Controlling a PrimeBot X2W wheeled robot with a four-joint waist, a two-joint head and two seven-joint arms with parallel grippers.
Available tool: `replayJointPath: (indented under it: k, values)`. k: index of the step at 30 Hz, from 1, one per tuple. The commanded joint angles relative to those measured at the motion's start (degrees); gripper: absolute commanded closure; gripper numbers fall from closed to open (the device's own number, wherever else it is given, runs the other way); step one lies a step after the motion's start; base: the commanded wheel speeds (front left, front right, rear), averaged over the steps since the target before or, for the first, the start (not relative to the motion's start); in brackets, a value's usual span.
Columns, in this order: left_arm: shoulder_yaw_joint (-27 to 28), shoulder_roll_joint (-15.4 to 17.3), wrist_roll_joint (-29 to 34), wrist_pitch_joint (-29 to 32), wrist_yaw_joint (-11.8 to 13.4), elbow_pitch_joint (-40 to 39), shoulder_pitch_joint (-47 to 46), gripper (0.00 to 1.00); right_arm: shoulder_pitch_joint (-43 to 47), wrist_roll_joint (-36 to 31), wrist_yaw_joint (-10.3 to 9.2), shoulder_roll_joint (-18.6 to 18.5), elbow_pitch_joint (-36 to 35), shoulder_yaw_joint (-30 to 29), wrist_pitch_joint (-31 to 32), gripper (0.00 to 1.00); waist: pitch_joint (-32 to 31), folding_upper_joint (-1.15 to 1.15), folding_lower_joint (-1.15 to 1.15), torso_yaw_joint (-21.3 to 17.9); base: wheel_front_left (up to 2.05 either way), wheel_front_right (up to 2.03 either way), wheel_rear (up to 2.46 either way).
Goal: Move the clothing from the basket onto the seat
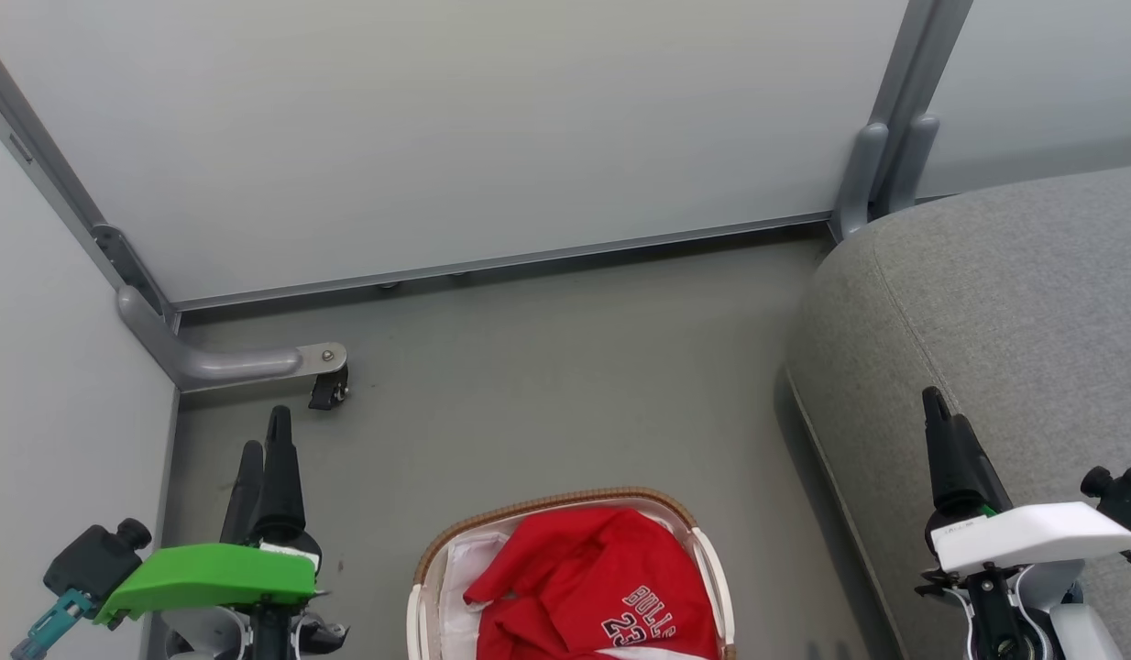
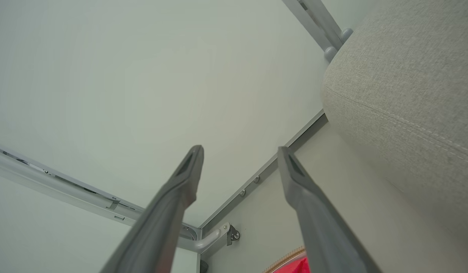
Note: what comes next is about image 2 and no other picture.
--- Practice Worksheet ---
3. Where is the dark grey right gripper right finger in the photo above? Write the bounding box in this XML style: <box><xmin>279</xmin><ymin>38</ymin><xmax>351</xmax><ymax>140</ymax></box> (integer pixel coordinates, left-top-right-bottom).
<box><xmin>277</xmin><ymin>146</ymin><xmax>382</xmax><ymax>273</ymax></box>

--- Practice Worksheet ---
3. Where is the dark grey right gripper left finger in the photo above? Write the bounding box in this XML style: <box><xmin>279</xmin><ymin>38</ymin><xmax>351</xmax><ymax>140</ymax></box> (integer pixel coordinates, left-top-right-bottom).
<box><xmin>99</xmin><ymin>145</ymin><xmax>205</xmax><ymax>273</ymax></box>

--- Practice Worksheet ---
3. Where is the beige fabric sofa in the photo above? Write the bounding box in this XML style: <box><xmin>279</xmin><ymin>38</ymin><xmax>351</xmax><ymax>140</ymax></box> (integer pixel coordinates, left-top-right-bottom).
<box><xmin>322</xmin><ymin>0</ymin><xmax>468</xmax><ymax>243</ymax></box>

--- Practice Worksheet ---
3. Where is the white laundry basket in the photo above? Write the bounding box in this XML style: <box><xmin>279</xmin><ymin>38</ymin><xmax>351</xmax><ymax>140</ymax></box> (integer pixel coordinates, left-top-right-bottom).
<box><xmin>264</xmin><ymin>246</ymin><xmax>307</xmax><ymax>273</ymax></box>

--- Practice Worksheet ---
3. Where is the grey curved pipe bracket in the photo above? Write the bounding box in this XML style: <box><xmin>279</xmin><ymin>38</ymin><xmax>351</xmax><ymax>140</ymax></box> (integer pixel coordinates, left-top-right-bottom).
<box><xmin>194</xmin><ymin>223</ymin><xmax>241</xmax><ymax>254</ymax></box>

